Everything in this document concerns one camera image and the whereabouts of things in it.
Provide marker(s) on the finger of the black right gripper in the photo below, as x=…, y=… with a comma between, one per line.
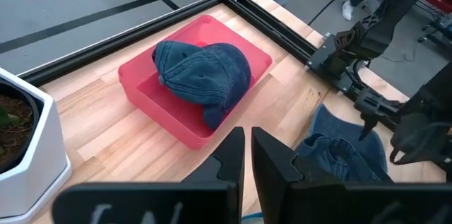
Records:
x=374, y=107

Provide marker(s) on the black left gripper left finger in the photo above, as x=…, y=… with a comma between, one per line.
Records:
x=152, y=203

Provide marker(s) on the white hexagonal planter pot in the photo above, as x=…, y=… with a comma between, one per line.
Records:
x=42, y=153

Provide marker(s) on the person's shoe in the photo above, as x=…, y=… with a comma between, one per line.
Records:
x=347, y=10

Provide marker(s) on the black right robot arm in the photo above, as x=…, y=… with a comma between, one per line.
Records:
x=381, y=36

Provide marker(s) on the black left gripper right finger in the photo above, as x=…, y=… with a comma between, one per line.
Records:
x=318, y=203

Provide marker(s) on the green cactus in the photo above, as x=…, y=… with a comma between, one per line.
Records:
x=5, y=118

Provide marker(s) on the blue denim baseball cap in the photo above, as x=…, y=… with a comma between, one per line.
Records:
x=335, y=153
x=205, y=75

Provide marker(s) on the pink plastic bin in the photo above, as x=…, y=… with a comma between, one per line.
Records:
x=159, y=102

